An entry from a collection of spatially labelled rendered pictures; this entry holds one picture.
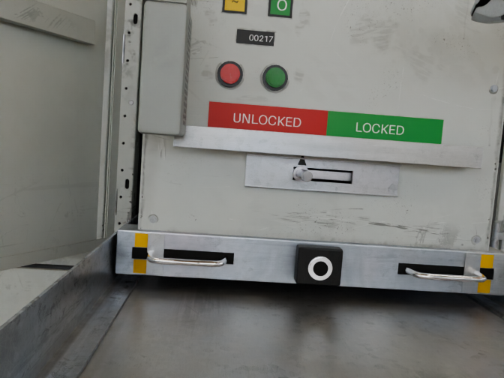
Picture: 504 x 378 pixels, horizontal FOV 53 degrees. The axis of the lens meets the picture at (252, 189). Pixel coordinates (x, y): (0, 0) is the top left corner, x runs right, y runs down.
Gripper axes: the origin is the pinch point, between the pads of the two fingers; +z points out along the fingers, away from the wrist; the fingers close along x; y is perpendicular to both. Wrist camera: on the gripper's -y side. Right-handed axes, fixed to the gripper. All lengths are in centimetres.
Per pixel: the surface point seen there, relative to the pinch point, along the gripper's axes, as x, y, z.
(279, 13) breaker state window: 5.3, -17.2, 15.5
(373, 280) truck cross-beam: -29.5, -2.7, 20.3
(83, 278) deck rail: -28, -41, 16
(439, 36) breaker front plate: 2.6, 3.8, 10.7
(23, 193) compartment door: -15, -50, 43
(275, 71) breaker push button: -2.2, -17.5, 16.9
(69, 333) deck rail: -34, -42, 13
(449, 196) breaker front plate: -18.3, 7.3, 15.7
